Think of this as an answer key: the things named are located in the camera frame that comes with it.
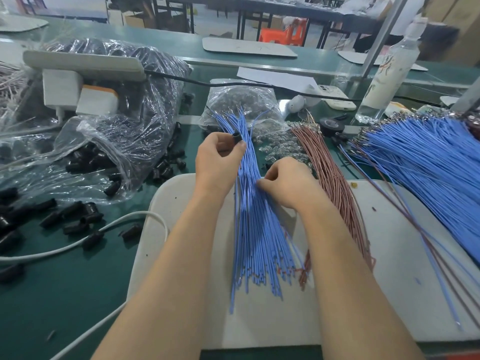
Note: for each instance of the white paper sheet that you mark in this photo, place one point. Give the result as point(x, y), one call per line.
point(274, 78)

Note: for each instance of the short metal frame post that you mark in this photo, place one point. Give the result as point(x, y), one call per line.
point(465, 97)

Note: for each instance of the white flat device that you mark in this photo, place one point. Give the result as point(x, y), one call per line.
point(331, 97)

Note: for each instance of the long black-frame table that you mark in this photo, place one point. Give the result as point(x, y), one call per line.
point(240, 5)

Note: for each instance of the slanted metal frame post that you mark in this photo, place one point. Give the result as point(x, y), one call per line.
point(384, 33)

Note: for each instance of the orange plastic stool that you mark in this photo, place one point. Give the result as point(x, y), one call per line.
point(283, 32)

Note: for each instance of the pile of black plastic caps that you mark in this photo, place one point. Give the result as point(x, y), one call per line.
point(67, 217)

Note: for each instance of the white power strip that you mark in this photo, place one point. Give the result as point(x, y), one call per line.
point(82, 65)

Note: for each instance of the person's right forearm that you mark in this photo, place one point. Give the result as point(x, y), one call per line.
point(360, 292)

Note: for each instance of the small black connector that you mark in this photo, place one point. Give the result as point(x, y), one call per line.
point(237, 136)

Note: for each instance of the white computer mouse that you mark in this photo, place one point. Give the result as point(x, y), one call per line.
point(295, 105)

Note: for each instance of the person's left hand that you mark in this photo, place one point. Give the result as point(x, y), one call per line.
point(217, 165)

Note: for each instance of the blue table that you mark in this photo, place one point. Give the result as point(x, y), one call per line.
point(66, 5)

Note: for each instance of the person's right hand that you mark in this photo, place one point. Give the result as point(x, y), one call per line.
point(292, 183)

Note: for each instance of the cardboard boxes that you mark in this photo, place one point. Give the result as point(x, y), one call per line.
point(454, 20)

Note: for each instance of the large clear plastic bag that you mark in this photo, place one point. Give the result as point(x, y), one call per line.
point(146, 108)

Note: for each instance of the white work board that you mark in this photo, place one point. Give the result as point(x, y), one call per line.
point(375, 311)

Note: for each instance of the small clear plastic bag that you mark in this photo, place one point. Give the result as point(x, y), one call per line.
point(240, 99)

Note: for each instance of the black tape roll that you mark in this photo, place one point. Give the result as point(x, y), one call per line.
point(331, 125)

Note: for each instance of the white paper stack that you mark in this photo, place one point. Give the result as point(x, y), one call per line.
point(448, 101)

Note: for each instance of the orange plastic crate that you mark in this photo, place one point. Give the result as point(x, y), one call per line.
point(461, 355)

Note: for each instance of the white spray bottle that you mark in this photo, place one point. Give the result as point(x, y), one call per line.
point(388, 75)

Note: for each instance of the white flat tray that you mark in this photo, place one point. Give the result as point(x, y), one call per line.
point(250, 47)
point(21, 22)
point(352, 60)

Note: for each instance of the person's left forearm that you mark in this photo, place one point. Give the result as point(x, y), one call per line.
point(161, 292)

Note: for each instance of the white orange charger adapter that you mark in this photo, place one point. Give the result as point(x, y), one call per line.
point(96, 101)

